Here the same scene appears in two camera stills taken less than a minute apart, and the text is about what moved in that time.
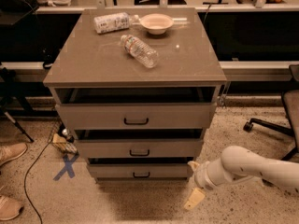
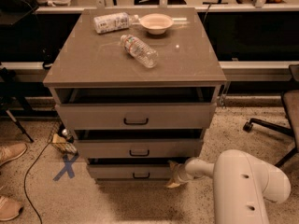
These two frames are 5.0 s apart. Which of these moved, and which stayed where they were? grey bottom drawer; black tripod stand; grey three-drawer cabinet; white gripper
Moved: white gripper
Stayed: black tripod stand; grey bottom drawer; grey three-drawer cabinet
